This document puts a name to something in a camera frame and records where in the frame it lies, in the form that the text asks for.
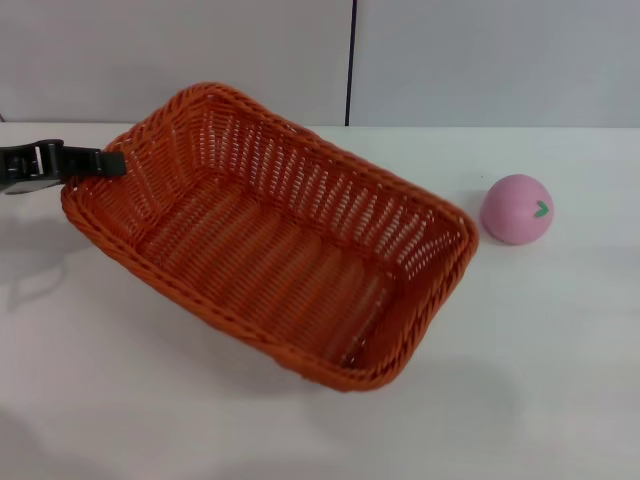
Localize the pink peach toy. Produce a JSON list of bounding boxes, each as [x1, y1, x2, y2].
[[479, 173, 555, 246]]

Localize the orange woven plastic basket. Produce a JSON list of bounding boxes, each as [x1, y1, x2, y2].
[[60, 82, 480, 394]]

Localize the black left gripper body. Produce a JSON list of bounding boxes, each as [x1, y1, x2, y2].
[[0, 139, 65, 197]]

